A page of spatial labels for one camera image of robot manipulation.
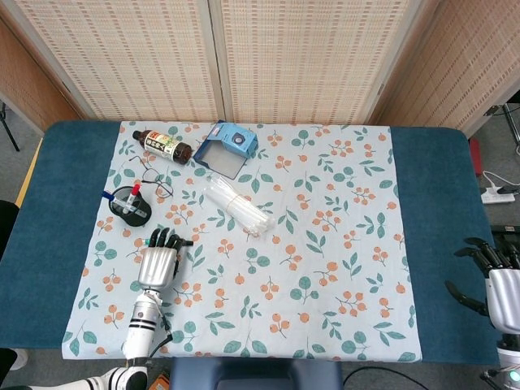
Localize woven folding screen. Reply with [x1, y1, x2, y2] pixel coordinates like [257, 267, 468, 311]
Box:
[0, 0, 520, 132]

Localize black tripod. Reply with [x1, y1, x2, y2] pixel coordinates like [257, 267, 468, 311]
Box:
[0, 101, 20, 153]
[485, 103, 520, 155]

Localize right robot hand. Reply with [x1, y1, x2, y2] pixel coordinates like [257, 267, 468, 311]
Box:
[444, 237, 520, 332]

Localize red cap whiteboard marker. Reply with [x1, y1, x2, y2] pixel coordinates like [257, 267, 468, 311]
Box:
[121, 183, 141, 215]

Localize black bulky object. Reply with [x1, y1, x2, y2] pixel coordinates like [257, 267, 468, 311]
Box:
[0, 198, 20, 261]

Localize black mesh pen holder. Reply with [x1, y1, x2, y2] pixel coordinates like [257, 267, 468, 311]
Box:
[108, 185, 153, 228]

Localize red flat object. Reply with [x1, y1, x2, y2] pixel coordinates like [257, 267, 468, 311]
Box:
[468, 137, 483, 176]

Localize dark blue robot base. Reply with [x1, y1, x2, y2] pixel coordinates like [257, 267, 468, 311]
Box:
[169, 357, 345, 390]

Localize fruit print tablecloth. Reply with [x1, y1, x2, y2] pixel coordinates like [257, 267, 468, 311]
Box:
[60, 120, 423, 363]

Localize blue cap whiteboard marker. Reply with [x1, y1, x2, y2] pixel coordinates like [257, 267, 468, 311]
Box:
[101, 190, 147, 216]

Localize brown glass bottle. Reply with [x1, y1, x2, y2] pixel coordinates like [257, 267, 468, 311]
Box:
[132, 128, 194, 166]

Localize light blue cardboard box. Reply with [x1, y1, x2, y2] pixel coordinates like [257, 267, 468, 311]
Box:
[219, 123, 259, 158]

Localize bundle of clear straws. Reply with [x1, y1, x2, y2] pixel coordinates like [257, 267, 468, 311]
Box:
[205, 175, 276, 238]

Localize black floor cable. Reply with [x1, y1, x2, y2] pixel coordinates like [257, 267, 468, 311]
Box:
[343, 365, 427, 390]

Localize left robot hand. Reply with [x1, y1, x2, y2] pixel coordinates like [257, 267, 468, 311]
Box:
[136, 227, 195, 290]

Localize white power strip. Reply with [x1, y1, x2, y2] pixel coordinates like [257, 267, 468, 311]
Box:
[480, 186, 516, 205]

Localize teal table cover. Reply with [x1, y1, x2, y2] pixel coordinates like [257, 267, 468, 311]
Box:
[0, 120, 501, 365]

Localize dark blue box tray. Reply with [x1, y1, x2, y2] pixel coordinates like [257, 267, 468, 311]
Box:
[193, 119, 259, 180]

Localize thin black frame eyeglasses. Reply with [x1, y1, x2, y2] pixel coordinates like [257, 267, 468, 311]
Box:
[128, 155, 175, 200]

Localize white power cable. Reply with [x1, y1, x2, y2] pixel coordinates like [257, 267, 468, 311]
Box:
[482, 170, 514, 192]

